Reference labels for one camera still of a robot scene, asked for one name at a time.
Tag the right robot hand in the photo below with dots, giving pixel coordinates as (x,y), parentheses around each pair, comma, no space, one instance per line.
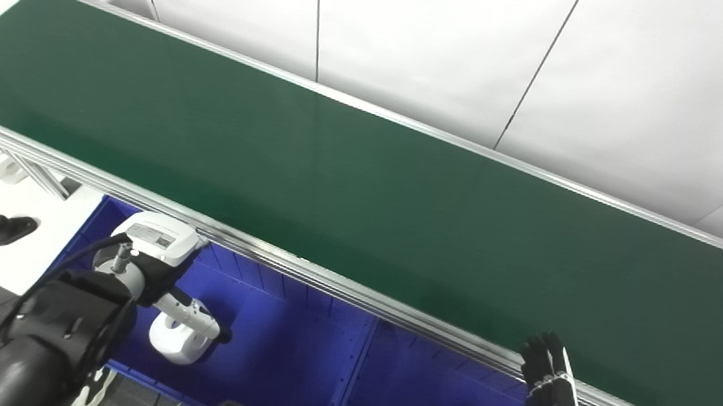
(550,403)

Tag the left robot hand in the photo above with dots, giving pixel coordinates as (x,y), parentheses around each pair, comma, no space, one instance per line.
(158,241)

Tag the white plastic part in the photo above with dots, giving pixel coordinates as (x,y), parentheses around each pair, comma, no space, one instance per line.
(175,347)

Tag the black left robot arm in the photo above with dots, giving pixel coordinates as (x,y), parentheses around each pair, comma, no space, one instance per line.
(48,346)

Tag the aluminium conveyor leg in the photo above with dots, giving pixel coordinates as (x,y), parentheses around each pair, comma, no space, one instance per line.
(43,176)

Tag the blue plastic bin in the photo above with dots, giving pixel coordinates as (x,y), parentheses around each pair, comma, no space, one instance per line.
(417,391)
(283,353)

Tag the black plastic part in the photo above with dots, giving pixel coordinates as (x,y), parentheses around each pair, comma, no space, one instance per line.
(2,229)

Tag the white plastic bracket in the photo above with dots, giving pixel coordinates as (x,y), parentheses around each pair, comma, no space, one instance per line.
(8,169)

